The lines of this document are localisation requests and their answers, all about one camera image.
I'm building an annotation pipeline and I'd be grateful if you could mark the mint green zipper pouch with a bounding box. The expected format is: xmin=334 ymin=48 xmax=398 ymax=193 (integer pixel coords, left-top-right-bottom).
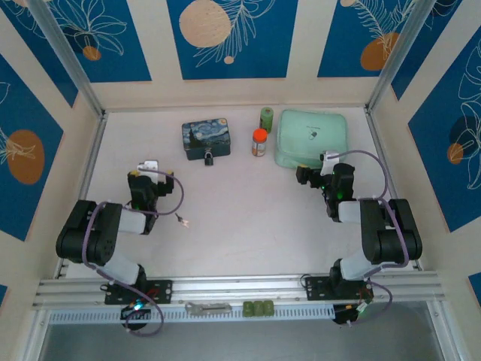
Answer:
xmin=273 ymin=109 xmax=349 ymax=169

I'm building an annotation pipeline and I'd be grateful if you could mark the jar with orange lid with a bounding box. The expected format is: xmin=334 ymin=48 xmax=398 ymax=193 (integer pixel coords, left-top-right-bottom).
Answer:
xmin=251 ymin=128 xmax=269 ymax=158

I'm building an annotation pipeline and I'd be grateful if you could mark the starry night painted tin box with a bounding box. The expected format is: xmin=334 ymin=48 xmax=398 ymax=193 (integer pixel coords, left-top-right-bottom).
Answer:
xmin=181 ymin=117 xmax=231 ymax=162

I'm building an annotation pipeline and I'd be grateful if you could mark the green cylindrical container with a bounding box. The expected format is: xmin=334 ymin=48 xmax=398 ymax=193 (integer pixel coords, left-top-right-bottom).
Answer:
xmin=259 ymin=106 xmax=274 ymax=133

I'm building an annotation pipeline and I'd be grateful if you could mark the black left controller board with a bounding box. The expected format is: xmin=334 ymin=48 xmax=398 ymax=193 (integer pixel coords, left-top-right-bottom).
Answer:
xmin=119 ymin=303 xmax=153 ymax=321

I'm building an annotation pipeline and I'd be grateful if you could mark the black controller board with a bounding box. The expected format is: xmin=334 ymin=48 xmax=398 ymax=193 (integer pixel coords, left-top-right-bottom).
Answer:
xmin=119 ymin=303 xmax=153 ymax=321
xmin=331 ymin=302 xmax=371 ymax=326

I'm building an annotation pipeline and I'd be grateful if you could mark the black right controller board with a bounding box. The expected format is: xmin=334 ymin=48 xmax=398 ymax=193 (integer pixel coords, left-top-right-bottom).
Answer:
xmin=331 ymin=302 xmax=371 ymax=326

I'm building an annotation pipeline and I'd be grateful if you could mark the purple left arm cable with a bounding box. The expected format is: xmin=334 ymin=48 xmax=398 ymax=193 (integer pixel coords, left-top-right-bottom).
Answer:
xmin=81 ymin=168 xmax=186 ymax=338

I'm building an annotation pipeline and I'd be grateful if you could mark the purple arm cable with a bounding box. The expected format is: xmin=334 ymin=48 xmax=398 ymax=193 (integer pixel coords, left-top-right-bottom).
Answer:
xmin=335 ymin=149 xmax=411 ymax=325
xmin=81 ymin=168 xmax=186 ymax=338

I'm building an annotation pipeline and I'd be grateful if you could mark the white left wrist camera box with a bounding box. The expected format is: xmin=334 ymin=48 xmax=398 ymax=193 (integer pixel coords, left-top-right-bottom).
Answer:
xmin=137 ymin=159 xmax=161 ymax=174

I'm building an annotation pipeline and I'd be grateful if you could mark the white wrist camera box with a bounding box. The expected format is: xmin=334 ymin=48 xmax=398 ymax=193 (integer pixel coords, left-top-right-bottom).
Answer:
xmin=137 ymin=159 xmax=161 ymax=174
xmin=319 ymin=150 xmax=341 ymax=176

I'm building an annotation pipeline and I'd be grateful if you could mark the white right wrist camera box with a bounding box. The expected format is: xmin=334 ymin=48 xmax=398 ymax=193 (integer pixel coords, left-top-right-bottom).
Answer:
xmin=319 ymin=150 xmax=341 ymax=176

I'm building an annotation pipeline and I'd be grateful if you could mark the aluminium side rail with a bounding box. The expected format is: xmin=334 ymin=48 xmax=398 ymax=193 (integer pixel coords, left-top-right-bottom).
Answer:
xmin=363 ymin=107 xmax=425 ymax=272
xmin=54 ymin=111 xmax=109 ymax=280

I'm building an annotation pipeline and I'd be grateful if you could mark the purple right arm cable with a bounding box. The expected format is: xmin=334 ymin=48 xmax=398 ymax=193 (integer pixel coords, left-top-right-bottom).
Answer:
xmin=335 ymin=149 xmax=411 ymax=325

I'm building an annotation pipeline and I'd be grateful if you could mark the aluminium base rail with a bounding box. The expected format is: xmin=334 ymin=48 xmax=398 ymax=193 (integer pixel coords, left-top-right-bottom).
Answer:
xmin=32 ymin=270 xmax=450 ymax=311

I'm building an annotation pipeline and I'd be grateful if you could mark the silver metal bracket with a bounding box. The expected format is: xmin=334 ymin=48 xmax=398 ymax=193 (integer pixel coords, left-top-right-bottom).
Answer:
xmin=184 ymin=301 xmax=233 ymax=317

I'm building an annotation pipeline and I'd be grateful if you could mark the white slotted cable duct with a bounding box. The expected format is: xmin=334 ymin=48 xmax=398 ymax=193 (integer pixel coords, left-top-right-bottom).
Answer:
xmin=48 ymin=302 xmax=336 ymax=326

